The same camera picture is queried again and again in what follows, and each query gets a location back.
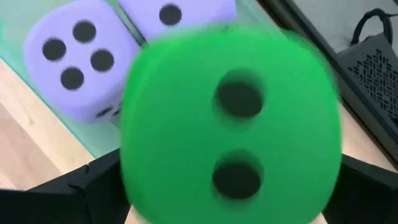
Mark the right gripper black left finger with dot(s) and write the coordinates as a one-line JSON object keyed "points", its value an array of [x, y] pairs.
{"points": [[62, 202]]}

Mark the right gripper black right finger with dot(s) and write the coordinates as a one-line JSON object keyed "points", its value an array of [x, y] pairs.
{"points": [[367, 199]]}

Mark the teal translucent plastic bin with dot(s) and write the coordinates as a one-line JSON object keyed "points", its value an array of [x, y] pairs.
{"points": [[99, 140]]}

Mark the purple foam die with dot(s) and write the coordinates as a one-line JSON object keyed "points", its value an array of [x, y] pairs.
{"points": [[93, 93], [205, 15]]}

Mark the green foam die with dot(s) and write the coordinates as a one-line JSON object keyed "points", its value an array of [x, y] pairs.
{"points": [[186, 124]]}

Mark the black perforated box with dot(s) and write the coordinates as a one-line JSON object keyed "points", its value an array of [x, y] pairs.
{"points": [[373, 77]]}

